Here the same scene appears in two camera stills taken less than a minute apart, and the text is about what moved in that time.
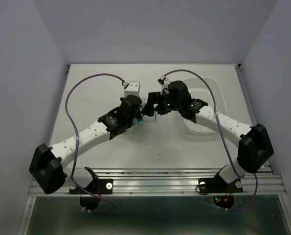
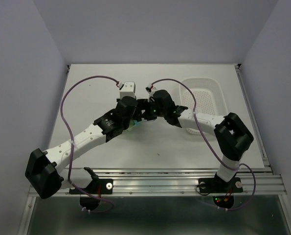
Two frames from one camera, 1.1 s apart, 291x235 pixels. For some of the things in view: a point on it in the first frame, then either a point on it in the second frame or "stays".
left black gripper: [137, 113] stays
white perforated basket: [200, 91] stays
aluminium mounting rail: [176, 182] stays
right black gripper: [153, 98] to [145, 113]
